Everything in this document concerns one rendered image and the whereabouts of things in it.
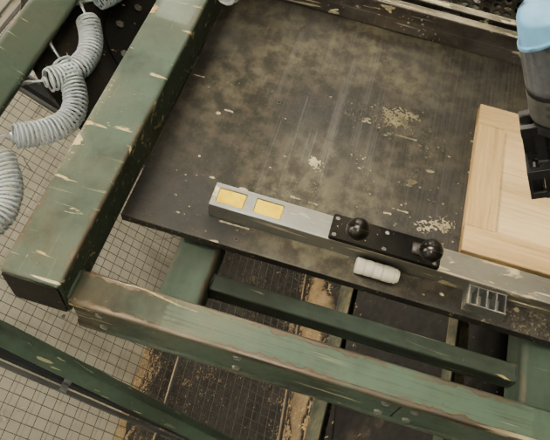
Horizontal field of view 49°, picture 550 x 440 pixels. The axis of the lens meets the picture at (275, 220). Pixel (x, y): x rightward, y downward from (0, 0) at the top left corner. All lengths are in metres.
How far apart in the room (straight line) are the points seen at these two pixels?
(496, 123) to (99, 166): 0.81
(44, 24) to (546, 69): 1.34
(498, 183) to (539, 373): 0.37
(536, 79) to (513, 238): 0.52
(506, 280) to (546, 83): 0.48
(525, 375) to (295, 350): 0.42
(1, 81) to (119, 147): 0.62
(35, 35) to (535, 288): 1.33
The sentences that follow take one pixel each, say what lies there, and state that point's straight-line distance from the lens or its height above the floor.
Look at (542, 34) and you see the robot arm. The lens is 0.72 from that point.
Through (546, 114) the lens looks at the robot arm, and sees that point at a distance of 0.79.
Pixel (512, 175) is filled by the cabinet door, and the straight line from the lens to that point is 1.31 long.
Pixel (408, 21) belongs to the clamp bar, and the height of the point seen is 1.49.
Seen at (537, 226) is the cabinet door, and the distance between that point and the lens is 1.27.
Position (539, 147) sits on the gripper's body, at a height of 1.52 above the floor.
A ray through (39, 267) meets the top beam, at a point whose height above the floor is 1.91.
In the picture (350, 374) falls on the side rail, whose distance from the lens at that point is 0.98.
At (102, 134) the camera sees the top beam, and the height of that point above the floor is 1.93.
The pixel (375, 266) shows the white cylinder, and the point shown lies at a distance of 1.09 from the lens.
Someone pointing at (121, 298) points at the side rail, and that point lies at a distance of 1.01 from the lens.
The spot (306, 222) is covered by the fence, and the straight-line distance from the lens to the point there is 1.09.
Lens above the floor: 2.04
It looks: 23 degrees down
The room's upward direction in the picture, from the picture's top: 57 degrees counter-clockwise
